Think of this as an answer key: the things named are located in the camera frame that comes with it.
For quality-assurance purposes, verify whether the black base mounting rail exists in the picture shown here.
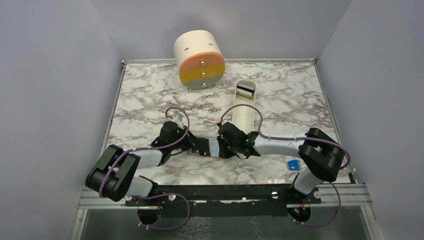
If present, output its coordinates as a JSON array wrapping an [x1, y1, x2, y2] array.
[[125, 183, 322, 218]]

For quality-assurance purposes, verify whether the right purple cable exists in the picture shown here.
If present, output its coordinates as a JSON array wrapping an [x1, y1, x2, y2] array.
[[218, 103, 352, 229]]

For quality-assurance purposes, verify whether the round drawer cabinet orange yellow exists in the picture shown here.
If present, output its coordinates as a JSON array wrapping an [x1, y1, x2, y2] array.
[[173, 30, 226, 90]]

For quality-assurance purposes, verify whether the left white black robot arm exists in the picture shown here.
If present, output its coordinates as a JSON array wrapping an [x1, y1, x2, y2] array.
[[85, 121, 210, 206]]

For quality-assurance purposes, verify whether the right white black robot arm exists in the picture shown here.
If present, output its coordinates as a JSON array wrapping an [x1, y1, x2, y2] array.
[[217, 122, 346, 204]]

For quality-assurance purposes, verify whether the aluminium table frame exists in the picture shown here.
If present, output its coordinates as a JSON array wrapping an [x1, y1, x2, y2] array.
[[71, 53, 383, 240]]

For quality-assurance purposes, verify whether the cards stack in tray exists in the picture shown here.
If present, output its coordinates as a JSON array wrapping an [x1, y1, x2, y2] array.
[[235, 83, 255, 99]]

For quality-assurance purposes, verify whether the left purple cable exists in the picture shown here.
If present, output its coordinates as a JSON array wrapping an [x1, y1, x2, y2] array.
[[98, 106, 192, 231]]

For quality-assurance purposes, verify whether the brown leather card holder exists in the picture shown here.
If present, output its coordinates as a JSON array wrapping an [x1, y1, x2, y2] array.
[[194, 136, 220, 159]]

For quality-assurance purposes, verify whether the purple cable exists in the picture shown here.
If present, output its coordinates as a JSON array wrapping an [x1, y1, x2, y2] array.
[[98, 106, 192, 231], [218, 103, 352, 229]]

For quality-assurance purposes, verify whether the small blue object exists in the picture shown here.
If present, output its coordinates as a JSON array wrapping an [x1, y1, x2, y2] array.
[[287, 159, 301, 171]]

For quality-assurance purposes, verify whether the long white oval tray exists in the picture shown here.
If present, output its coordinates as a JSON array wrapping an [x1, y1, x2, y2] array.
[[231, 80, 256, 134]]

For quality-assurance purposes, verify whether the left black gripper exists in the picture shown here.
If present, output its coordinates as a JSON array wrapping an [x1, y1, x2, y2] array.
[[169, 125, 202, 151]]

